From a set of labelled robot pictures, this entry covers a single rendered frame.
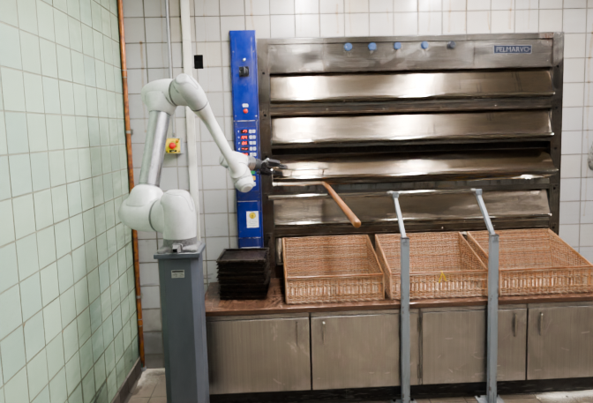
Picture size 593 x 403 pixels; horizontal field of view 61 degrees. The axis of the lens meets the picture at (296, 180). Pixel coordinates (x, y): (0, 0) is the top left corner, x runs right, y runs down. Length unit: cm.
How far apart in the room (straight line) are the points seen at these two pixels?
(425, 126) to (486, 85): 46
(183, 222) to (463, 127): 190
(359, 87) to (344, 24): 40
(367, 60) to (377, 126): 42
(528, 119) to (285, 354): 211
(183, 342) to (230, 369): 55
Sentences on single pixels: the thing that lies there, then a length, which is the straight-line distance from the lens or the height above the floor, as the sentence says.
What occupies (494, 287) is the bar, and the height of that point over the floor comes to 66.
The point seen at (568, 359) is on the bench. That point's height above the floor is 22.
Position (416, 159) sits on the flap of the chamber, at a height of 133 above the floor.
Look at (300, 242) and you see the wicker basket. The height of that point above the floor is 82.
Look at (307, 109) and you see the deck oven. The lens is 317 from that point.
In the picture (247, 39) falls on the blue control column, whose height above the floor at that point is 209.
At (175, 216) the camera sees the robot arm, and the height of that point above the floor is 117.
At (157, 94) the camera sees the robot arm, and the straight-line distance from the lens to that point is 257.
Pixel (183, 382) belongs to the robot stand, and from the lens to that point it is 255.
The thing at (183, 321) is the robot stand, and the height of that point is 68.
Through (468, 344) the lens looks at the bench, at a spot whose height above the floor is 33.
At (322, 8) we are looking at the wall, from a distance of 326.
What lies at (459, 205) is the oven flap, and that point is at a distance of 341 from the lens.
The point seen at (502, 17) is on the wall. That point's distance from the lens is 353.
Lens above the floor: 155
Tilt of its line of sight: 6 degrees down
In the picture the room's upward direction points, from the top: 2 degrees counter-clockwise
